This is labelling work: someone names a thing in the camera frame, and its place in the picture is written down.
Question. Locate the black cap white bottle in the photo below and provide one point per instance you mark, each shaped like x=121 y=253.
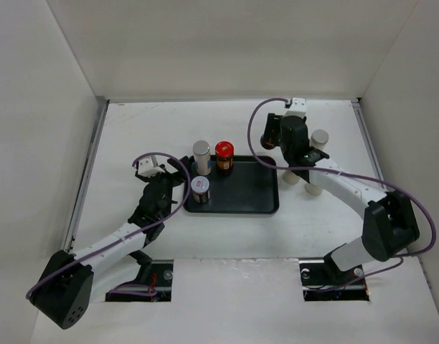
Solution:
x=313 y=190

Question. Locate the black rectangular tray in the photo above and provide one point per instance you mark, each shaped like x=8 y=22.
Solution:
x=250 y=188

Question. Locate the blue label spice shaker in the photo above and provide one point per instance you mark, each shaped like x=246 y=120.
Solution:
x=319 y=138

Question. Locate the clear lid salt grinder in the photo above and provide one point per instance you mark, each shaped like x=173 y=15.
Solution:
x=290 y=177

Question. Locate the red lid chili jar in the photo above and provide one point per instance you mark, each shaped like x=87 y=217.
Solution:
x=224 y=153

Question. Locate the red lid sauce jar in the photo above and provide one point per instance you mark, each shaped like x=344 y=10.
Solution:
x=268 y=141

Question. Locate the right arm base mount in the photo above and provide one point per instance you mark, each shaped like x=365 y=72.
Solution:
x=320 y=285

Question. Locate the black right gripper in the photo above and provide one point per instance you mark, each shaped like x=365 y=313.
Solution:
x=273 y=122

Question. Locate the silver lid blue shaker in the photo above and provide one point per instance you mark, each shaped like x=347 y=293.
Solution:
x=202 y=157

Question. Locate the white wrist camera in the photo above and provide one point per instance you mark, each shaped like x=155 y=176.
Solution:
x=148 y=167
x=296 y=106

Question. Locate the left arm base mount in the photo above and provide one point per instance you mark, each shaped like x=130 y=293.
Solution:
x=152 y=283

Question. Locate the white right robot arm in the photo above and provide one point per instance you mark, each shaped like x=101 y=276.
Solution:
x=389 y=223

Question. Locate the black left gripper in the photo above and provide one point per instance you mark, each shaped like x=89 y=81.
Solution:
x=178 y=178

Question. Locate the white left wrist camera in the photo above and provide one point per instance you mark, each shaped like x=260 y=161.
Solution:
x=148 y=167

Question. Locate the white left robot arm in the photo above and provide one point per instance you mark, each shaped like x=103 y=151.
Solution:
x=64 y=289

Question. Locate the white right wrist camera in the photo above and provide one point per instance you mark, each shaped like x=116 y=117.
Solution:
x=296 y=106

